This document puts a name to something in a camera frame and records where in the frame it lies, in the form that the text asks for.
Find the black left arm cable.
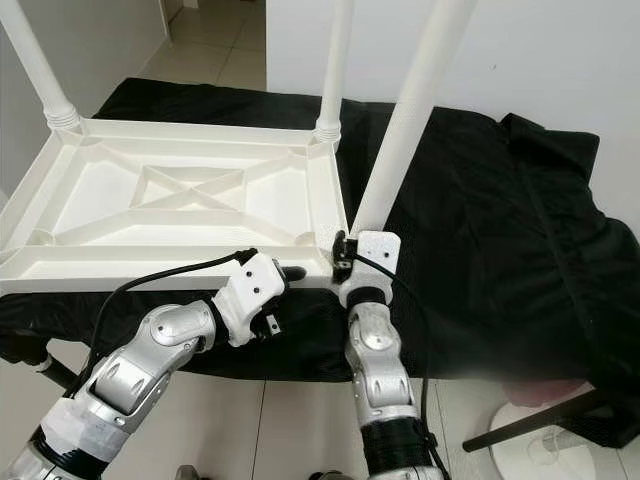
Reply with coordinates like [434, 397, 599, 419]
[85, 248, 258, 401]

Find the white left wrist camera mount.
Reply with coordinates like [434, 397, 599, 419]
[210, 250, 289, 349]

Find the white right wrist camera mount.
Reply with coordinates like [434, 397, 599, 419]
[338, 230, 401, 309]

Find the white plastic table top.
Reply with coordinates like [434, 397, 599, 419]
[0, 115, 351, 296]

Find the black cloth table cover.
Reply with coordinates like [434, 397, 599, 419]
[0, 77, 640, 446]

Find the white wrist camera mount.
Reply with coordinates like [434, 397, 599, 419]
[210, 250, 289, 349]
[338, 230, 401, 309]

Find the white plastic table leg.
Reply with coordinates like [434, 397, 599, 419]
[0, 0, 83, 131]
[315, 0, 356, 143]
[350, 0, 479, 241]

